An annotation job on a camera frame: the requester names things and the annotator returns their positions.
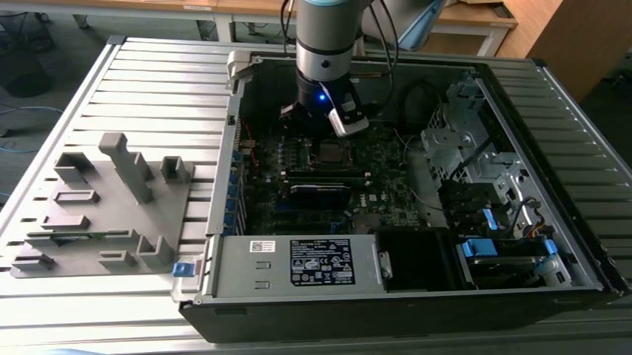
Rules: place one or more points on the silver green CPU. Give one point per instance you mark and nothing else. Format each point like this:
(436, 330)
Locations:
(333, 152)

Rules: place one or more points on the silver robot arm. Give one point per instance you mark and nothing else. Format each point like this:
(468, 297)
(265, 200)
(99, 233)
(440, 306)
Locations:
(327, 37)

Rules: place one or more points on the black RAM slot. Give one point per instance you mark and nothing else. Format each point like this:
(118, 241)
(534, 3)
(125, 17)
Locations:
(324, 180)
(324, 174)

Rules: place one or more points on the black graphics card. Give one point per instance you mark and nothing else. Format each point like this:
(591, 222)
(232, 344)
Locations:
(321, 197)

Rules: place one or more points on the green motherboard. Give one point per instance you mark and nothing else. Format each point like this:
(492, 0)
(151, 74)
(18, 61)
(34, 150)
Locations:
(391, 185)

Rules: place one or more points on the grey metal drive cage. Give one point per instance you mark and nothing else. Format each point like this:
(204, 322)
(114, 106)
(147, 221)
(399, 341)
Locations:
(444, 140)

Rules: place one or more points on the brown chipset heatsink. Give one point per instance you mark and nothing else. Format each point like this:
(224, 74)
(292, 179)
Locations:
(367, 223)

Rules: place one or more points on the wooden desk white legs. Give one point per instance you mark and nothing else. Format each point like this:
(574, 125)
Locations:
(469, 22)
(123, 3)

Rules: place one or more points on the grey power supply unit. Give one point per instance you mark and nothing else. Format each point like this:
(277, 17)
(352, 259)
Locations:
(237, 266)

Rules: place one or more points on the blue plastic latch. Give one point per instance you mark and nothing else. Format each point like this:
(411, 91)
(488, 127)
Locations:
(490, 218)

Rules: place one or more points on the blue disk carrier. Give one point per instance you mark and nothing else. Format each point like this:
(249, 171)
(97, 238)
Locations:
(476, 247)

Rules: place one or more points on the grey parts rack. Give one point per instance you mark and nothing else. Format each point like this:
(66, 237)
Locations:
(114, 222)

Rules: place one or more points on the blue plastic clip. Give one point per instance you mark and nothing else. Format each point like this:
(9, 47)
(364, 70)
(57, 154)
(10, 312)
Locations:
(182, 270)

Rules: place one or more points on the black PC case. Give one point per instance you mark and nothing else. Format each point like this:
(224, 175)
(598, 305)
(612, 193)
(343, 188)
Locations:
(345, 321)

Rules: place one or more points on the black hard disk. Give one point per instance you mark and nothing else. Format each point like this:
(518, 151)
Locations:
(502, 271)

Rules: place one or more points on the wooden cabinet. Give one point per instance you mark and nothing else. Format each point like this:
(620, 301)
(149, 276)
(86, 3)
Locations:
(583, 37)

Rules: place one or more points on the green RAM stick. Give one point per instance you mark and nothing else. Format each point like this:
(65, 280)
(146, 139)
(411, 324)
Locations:
(79, 236)

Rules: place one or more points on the black mesh basket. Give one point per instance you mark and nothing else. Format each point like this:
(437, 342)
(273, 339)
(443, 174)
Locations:
(25, 33)

